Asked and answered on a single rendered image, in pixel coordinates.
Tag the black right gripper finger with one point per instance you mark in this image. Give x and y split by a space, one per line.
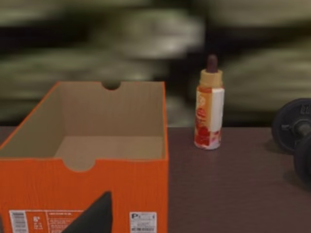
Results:
97 216

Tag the orange cardboard shoe box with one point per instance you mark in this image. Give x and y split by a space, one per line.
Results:
136 184

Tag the orange and white sauce bottle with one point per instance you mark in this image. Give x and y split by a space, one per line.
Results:
209 114

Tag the black iron dumbbell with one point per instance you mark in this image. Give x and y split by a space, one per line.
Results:
295 136

